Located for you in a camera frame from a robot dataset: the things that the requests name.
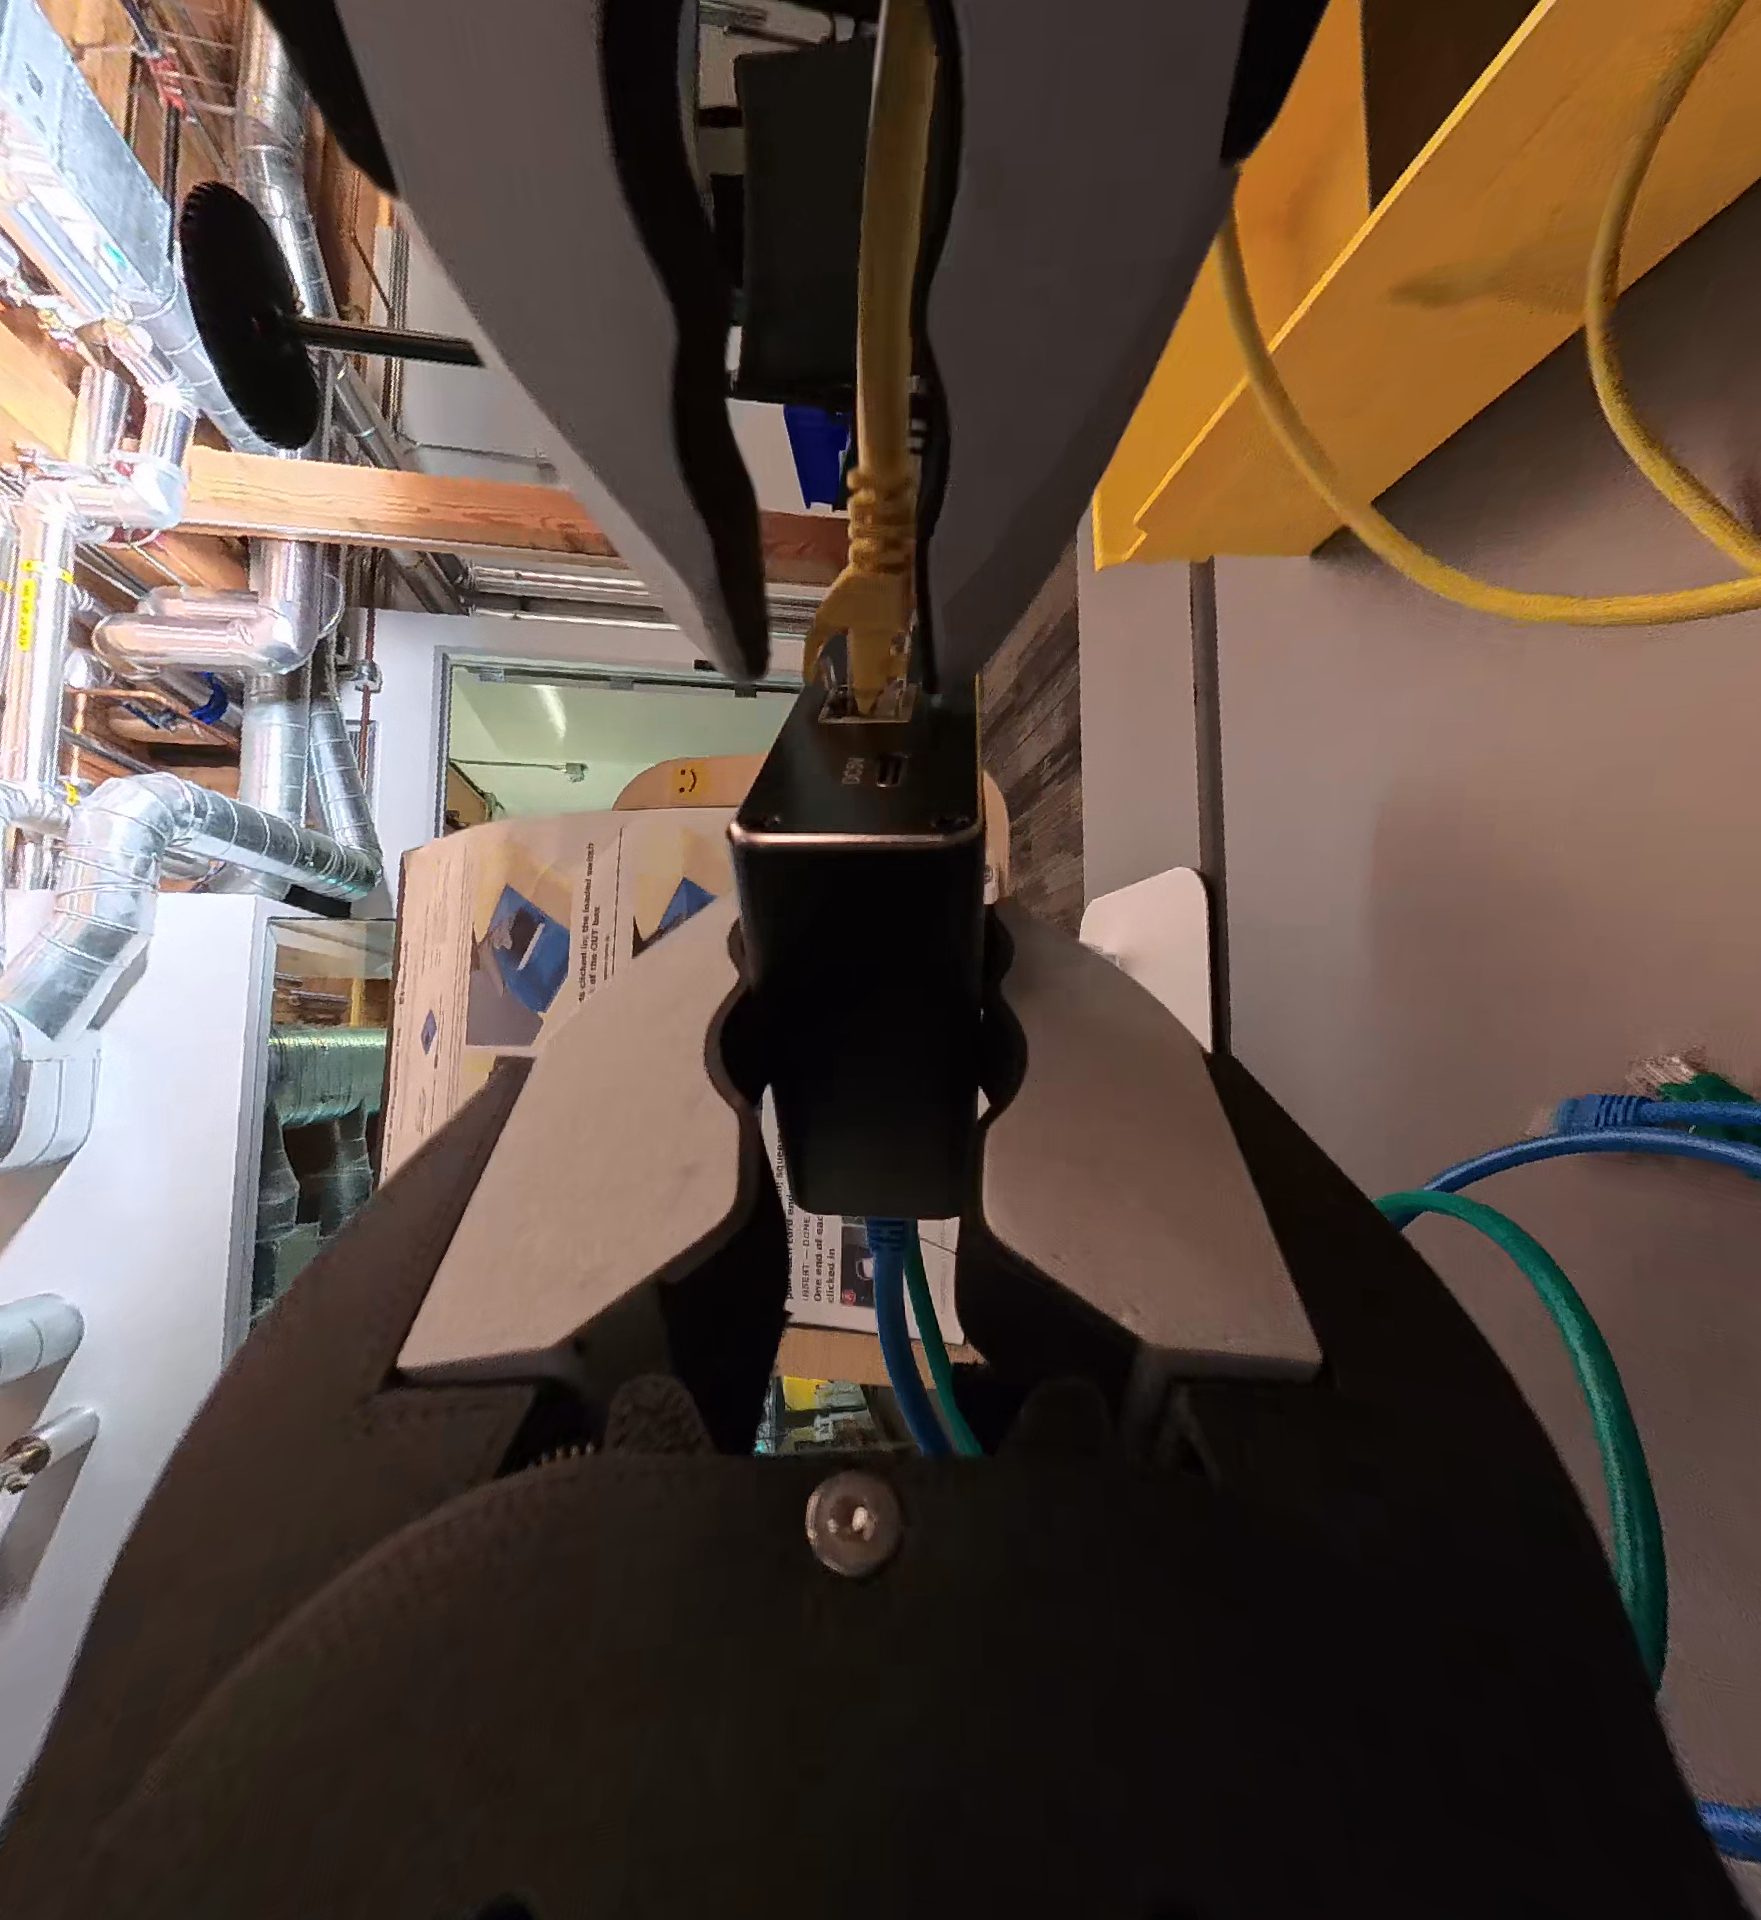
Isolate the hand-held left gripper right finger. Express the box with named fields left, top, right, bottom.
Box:
left=955, top=918, right=1323, bottom=1453

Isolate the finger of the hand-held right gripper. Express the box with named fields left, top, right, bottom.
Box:
left=910, top=0, right=1250, bottom=708
left=334, top=0, right=781, bottom=680

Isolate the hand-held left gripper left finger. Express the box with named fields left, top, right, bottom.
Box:
left=398, top=908, right=794, bottom=1453

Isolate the yellow ethernet cable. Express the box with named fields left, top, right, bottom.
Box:
left=803, top=0, right=1761, bottom=723

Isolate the black network switch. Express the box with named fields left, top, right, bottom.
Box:
left=730, top=694, right=1004, bottom=1220

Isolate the yellow plastic bin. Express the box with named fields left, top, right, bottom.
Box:
left=1090, top=0, right=1761, bottom=572

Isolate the green ethernet cable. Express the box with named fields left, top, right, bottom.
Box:
left=902, top=1050, right=1761, bottom=1688

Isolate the blue ethernet cable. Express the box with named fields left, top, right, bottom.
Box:
left=862, top=1090, right=1761, bottom=1880

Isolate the blue storage bin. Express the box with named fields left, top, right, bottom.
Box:
left=787, top=406, right=851, bottom=512

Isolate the printed instruction sheet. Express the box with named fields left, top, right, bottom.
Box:
left=378, top=816, right=972, bottom=1342

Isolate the silver pipe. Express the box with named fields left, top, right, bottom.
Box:
left=0, top=494, right=95, bottom=968

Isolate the round metal duct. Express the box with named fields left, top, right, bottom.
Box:
left=229, top=0, right=389, bottom=901

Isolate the rectangular metal duct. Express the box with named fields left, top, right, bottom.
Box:
left=0, top=0, right=183, bottom=360

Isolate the insulated silver duct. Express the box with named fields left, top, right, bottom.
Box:
left=0, top=773, right=379, bottom=1188

